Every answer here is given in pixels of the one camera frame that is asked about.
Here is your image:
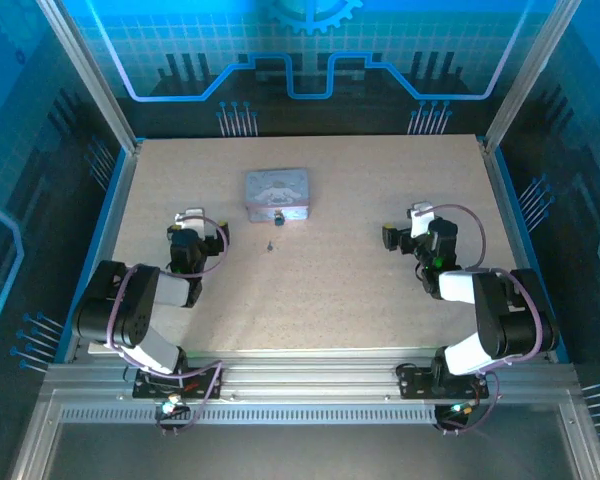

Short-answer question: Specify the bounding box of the cartoon print tin box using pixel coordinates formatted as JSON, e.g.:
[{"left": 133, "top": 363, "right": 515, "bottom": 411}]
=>
[{"left": 243, "top": 168, "right": 312, "bottom": 225}]

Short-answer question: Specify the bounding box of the left base connector with lights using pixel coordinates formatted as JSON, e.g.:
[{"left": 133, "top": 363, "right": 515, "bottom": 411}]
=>
[{"left": 155, "top": 395, "right": 191, "bottom": 422}]

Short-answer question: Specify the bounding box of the base connector with lights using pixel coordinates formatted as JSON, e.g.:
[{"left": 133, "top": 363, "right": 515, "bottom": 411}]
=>
[
  {"left": 437, "top": 398, "right": 481, "bottom": 424},
  {"left": 155, "top": 395, "right": 191, "bottom": 422}
]

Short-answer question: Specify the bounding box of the right base connector with lights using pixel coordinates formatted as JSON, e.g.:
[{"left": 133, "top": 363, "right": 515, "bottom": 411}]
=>
[{"left": 437, "top": 398, "right": 481, "bottom": 424}]

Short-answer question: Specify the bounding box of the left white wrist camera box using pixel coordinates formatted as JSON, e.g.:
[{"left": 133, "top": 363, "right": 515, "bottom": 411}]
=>
[{"left": 173, "top": 206, "right": 207, "bottom": 227}]

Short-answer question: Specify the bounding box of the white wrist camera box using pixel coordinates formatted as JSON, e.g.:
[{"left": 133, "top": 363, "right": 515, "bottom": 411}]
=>
[
  {"left": 173, "top": 206, "right": 207, "bottom": 227},
  {"left": 408, "top": 201, "right": 436, "bottom": 240}
]

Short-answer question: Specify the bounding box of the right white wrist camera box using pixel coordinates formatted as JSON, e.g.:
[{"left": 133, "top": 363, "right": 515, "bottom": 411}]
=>
[{"left": 408, "top": 201, "right": 436, "bottom": 240}]

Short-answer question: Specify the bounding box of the aluminium side rail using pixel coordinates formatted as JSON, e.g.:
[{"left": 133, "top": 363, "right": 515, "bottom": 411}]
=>
[
  {"left": 62, "top": 142, "right": 144, "bottom": 364},
  {"left": 481, "top": 142, "right": 574, "bottom": 364}
]

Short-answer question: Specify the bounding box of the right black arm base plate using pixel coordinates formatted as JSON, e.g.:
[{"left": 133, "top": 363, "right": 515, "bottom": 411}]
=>
[{"left": 396, "top": 363, "right": 491, "bottom": 401}]

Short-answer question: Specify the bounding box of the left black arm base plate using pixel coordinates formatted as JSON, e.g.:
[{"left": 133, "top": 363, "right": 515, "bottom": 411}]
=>
[{"left": 131, "top": 366, "right": 224, "bottom": 401}]

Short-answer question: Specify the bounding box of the aluminium rail under arm bases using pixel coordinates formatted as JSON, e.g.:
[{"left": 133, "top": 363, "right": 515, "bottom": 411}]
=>
[{"left": 43, "top": 349, "right": 581, "bottom": 402}]

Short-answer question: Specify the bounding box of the aluminium frame post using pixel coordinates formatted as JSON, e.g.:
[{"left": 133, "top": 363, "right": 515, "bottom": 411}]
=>
[
  {"left": 481, "top": 0, "right": 584, "bottom": 154},
  {"left": 35, "top": 0, "right": 144, "bottom": 154}
]

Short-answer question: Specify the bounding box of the slotted grey cable duct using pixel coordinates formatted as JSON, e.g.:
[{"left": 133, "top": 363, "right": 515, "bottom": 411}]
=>
[{"left": 58, "top": 406, "right": 481, "bottom": 426}]

